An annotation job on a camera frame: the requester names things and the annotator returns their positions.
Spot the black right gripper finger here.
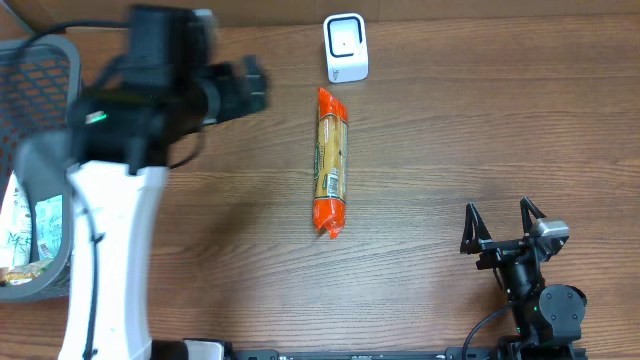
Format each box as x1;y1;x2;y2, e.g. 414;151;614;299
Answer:
460;202;493;250
520;196;546;235

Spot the orange biscuit pack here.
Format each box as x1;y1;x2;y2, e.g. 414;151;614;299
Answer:
313;88;349;239

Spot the teal snack packet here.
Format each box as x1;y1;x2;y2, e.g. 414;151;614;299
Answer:
35;195;63;259

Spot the white tube with gold cap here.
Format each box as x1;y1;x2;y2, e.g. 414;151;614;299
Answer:
1;173;32;267

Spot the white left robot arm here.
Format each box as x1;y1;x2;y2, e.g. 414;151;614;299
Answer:
60;5;267;360

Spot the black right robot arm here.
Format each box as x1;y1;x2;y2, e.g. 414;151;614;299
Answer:
460;197;587;359

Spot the white barcode scanner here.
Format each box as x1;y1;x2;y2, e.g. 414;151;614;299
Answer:
323;13;369;83

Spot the grey plastic basket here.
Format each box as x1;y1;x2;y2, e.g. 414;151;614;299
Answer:
1;35;81;303

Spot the yellow snack packet in basket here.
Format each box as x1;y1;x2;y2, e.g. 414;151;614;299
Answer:
1;259;52;287

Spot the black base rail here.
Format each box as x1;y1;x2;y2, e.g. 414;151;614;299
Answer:
234;347;589;360

